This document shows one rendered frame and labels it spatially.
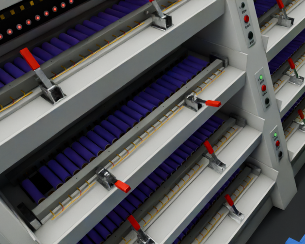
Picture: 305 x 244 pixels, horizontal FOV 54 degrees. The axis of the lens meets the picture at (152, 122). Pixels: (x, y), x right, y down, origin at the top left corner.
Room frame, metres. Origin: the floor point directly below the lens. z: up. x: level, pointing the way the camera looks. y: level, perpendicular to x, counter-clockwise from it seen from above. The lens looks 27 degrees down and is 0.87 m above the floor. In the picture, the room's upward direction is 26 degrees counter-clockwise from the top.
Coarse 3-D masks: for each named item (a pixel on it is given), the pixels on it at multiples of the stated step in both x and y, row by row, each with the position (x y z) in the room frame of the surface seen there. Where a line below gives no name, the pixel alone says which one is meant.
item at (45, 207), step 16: (192, 80) 0.67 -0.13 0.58; (176, 96) 0.63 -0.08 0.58; (160, 112) 0.60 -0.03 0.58; (176, 112) 0.60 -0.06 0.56; (144, 128) 0.58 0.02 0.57; (112, 144) 0.55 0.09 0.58; (128, 144) 0.55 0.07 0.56; (96, 160) 0.52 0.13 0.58; (80, 176) 0.49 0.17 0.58; (64, 192) 0.47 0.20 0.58; (80, 192) 0.47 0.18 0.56; (48, 208) 0.45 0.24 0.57; (64, 208) 0.45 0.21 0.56
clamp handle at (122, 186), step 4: (104, 176) 0.48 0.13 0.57; (108, 176) 0.48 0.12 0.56; (108, 180) 0.47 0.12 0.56; (112, 180) 0.46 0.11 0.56; (116, 180) 0.46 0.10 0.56; (116, 184) 0.44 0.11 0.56; (120, 184) 0.44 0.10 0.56; (124, 184) 0.43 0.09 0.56; (120, 188) 0.43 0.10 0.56; (124, 188) 0.42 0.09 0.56; (128, 188) 0.42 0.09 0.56
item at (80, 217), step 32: (224, 64) 0.72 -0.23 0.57; (224, 96) 0.65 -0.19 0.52; (64, 128) 0.62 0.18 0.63; (160, 128) 0.58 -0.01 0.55; (192, 128) 0.59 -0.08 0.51; (128, 160) 0.52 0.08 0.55; (160, 160) 0.54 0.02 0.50; (0, 192) 0.50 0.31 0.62; (96, 192) 0.47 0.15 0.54; (128, 192) 0.49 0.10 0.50; (32, 224) 0.43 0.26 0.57; (64, 224) 0.43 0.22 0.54; (96, 224) 0.45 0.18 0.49
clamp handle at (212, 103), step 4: (196, 96) 0.61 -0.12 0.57; (196, 100) 0.61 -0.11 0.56; (200, 100) 0.60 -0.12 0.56; (204, 100) 0.59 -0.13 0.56; (208, 100) 0.58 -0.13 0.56; (212, 100) 0.57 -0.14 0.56; (208, 104) 0.57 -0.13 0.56; (212, 104) 0.56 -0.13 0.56; (216, 104) 0.55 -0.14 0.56; (220, 104) 0.55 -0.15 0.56
